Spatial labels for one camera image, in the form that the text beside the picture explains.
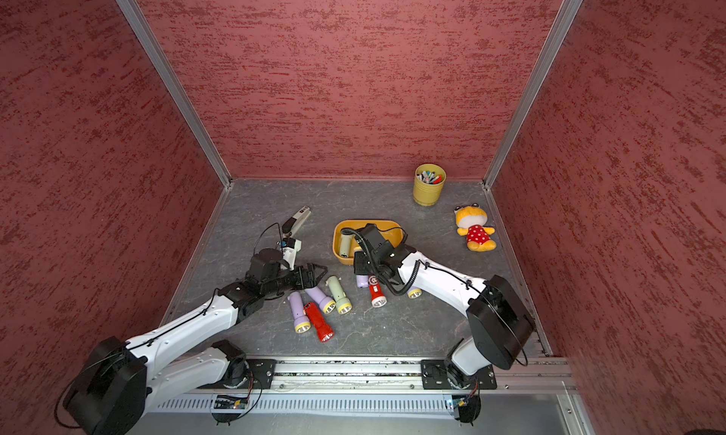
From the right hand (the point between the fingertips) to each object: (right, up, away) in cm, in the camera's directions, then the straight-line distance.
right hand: (359, 269), depth 85 cm
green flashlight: (-5, +6, +12) cm, 14 cm away
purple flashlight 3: (+1, -3, -4) cm, 5 cm away
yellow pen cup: (+26, +24, +21) cm, 41 cm away
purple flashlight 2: (-10, -10, -2) cm, 14 cm away
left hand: (-13, -2, -2) cm, 13 cm away
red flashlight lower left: (-10, -17, -6) cm, 20 cm away
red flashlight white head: (+6, -9, 0) cm, 11 cm away
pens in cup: (+26, +31, +22) cm, 46 cm away
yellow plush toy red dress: (+40, +14, +16) cm, 46 cm away
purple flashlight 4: (+17, -8, +2) cm, 19 cm away
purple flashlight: (-17, -15, -5) cm, 23 cm away
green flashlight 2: (-5, -10, -1) cm, 11 cm away
